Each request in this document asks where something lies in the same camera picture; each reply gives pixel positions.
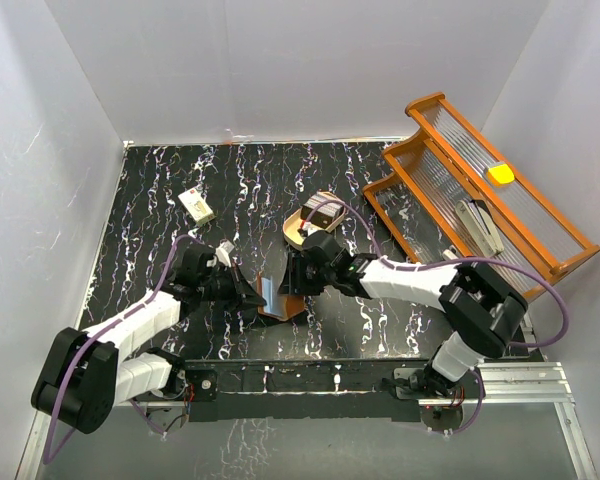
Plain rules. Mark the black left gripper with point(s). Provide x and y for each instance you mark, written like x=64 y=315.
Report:
x=242 y=292

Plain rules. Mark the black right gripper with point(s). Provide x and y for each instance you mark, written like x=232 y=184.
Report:
x=294 y=283

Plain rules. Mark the orange leather card holder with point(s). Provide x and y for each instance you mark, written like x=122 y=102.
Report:
x=279 y=307

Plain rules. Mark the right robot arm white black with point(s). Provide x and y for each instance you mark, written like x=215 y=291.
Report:
x=482 y=308

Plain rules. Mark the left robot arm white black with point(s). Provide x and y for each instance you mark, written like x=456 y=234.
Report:
x=88 y=372

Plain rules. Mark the beige oval plastic tray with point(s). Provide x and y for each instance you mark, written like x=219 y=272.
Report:
x=296 y=230

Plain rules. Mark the white staples box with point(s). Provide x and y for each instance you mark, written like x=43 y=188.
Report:
x=196 y=206

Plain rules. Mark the small white stapler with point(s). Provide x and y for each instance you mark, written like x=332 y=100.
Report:
x=449 y=254

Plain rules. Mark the orange wooden tiered rack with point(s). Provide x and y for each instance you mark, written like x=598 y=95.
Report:
x=449 y=188

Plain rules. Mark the large grey black stapler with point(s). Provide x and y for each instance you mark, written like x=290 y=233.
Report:
x=475 y=216

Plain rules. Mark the yellow sticky note block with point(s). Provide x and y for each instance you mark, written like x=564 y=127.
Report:
x=500 y=175

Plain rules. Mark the black base rail with mounts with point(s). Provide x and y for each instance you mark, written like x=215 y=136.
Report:
x=314 y=389

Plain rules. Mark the aluminium frame profile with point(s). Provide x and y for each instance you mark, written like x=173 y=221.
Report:
x=522 y=426

